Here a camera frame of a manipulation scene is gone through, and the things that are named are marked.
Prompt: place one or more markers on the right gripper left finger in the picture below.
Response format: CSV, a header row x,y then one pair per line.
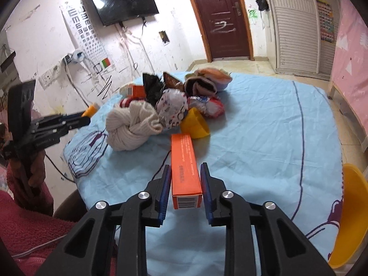
x,y
110,239

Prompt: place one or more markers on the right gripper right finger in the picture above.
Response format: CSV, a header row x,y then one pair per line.
x,y
258,236

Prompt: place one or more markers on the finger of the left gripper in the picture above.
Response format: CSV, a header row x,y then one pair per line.
x,y
75,123
77,116

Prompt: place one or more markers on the black plastic bag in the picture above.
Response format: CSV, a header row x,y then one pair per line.
x,y
153,87

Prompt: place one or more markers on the orange cardboard box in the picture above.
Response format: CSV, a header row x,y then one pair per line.
x,y
186,185

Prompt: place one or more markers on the person left hand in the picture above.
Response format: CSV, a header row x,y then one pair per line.
x,y
31,176

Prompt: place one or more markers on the cream knitted garment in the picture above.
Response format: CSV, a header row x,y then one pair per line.
x,y
129,128

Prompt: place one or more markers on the yellow plastic bin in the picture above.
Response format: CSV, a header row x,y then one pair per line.
x,y
353,223

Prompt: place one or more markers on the eye chart poster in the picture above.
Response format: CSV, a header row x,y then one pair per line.
x,y
88,43

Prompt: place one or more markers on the brown snack wrapper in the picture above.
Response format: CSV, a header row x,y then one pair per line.
x,y
171,82

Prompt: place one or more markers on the small yellow plastic cup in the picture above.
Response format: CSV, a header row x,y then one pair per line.
x,y
194,125

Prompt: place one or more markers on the red white snack bag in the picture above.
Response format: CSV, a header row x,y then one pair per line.
x,y
211,107

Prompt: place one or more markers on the dark red door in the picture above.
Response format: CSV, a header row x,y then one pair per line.
x,y
224,28

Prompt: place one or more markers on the pink curtain with trees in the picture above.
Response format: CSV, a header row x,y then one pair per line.
x,y
349,69

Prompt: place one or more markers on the black hanging bag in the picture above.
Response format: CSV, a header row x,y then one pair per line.
x,y
263,5

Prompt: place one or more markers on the white louvered wardrobe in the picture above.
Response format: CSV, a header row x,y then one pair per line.
x,y
294,44

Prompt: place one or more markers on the white wall power strip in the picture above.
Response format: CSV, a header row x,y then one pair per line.
x,y
50,76

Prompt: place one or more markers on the colourful wall chart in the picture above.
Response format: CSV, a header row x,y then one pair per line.
x,y
326,21

